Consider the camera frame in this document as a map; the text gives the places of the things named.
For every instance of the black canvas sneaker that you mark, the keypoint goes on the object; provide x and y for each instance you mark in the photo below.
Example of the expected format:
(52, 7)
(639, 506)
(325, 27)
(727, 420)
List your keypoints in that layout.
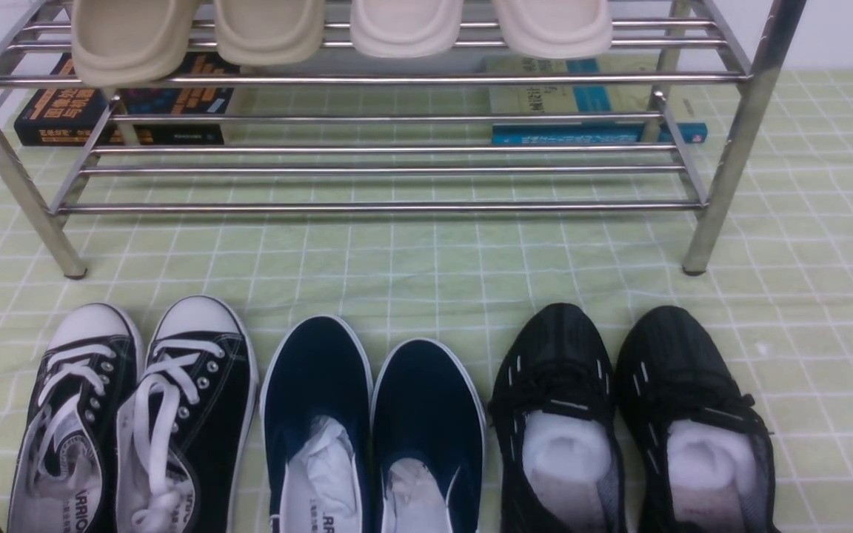
(65, 475)
(181, 433)

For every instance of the silver metal shoe rack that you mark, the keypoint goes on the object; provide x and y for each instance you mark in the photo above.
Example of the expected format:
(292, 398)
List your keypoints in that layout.
(698, 48)

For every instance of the navy slip-on shoe right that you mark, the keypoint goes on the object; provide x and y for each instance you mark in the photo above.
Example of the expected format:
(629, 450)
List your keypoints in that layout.
(428, 441)

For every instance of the navy slip-on shoe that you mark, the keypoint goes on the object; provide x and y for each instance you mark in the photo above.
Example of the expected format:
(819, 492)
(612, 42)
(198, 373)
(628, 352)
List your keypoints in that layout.
(428, 441)
(314, 407)

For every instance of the navy slip-on shoe left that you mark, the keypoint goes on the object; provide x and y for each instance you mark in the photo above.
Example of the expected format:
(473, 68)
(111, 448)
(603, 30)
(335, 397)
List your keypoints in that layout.
(314, 407)

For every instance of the green checkered tablecloth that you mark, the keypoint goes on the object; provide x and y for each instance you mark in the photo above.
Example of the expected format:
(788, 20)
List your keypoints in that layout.
(777, 298)

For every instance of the black mesh sneaker left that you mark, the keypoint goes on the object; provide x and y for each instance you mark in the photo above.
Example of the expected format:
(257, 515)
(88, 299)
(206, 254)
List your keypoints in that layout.
(553, 414)

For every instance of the black mesh sneaker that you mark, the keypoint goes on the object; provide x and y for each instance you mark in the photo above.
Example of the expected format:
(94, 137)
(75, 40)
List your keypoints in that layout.
(707, 454)
(553, 414)

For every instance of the cream slipper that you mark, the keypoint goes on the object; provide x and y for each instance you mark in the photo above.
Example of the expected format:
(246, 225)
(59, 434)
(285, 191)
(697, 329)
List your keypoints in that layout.
(555, 29)
(405, 29)

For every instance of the cream slipper far right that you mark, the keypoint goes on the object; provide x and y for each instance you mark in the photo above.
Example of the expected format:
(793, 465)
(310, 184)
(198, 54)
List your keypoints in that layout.
(555, 29)

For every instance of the black orange book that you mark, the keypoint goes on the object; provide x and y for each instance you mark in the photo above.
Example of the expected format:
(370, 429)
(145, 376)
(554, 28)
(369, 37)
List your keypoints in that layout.
(67, 117)

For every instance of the beige slipper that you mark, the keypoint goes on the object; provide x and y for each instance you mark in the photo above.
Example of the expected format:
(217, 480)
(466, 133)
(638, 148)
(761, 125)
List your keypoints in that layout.
(122, 43)
(262, 33)

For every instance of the black mesh sneaker right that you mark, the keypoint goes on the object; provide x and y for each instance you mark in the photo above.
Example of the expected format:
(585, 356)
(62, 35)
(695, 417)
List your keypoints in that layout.
(707, 454)

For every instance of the beige slipper far left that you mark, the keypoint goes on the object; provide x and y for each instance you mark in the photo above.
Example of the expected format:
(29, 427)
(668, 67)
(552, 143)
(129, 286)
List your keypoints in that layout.
(122, 43)

